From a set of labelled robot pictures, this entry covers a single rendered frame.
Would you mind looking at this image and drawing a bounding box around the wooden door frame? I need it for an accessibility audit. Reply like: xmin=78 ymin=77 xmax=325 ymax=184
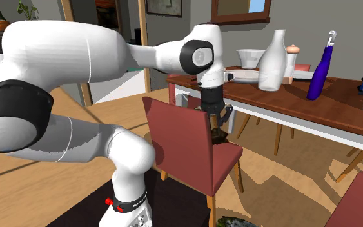
xmin=61 ymin=0 xmax=152 ymax=107

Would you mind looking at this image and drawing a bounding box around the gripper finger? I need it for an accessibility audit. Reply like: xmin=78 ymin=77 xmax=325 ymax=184
xmin=217 ymin=104 xmax=234 ymax=128

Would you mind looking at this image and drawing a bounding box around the dark framed wall picture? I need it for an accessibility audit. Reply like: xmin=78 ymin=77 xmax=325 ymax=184
xmin=145 ymin=0 xmax=183 ymax=17

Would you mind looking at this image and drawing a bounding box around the white vase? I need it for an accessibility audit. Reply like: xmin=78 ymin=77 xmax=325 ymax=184
xmin=257 ymin=29 xmax=288 ymax=92

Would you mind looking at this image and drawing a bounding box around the dark green textured object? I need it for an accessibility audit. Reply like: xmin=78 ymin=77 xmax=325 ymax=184
xmin=215 ymin=215 xmax=259 ymax=227

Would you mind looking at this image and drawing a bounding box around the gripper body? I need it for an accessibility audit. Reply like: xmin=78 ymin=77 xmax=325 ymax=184
xmin=199 ymin=84 xmax=227 ymax=115

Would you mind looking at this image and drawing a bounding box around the blue bottle with white top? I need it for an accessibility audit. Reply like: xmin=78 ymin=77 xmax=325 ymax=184
xmin=306 ymin=30 xmax=338 ymax=101

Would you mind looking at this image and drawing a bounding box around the white shaker with tan top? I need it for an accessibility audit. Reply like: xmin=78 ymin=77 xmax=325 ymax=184
xmin=282 ymin=44 xmax=300 ymax=85

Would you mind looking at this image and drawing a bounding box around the brown bottle-shaped object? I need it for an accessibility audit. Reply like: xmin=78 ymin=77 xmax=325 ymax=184
xmin=210 ymin=114 xmax=230 ymax=146

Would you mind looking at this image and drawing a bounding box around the brown wooden dining table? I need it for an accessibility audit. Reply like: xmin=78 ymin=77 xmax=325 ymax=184
xmin=165 ymin=65 xmax=363 ymax=157

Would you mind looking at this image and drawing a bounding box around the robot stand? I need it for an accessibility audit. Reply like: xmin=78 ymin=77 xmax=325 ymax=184
xmin=46 ymin=168 xmax=213 ymax=227

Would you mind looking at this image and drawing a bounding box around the white bowl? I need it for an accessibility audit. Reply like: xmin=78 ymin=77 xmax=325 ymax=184
xmin=235 ymin=48 xmax=267 ymax=70

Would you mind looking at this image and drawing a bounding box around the flat white object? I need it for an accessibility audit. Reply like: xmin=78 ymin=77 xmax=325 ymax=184
xmin=292 ymin=70 xmax=315 ymax=81

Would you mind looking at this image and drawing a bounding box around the green houseplant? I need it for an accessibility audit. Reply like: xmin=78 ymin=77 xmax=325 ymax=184
xmin=16 ymin=0 xmax=39 ymax=21

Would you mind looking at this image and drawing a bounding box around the orange plant pot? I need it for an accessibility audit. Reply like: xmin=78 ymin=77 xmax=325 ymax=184
xmin=0 ymin=10 xmax=12 ymax=33

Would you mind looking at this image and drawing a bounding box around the wooden framed window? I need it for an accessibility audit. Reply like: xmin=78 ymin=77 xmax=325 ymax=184
xmin=210 ymin=0 xmax=272 ymax=26

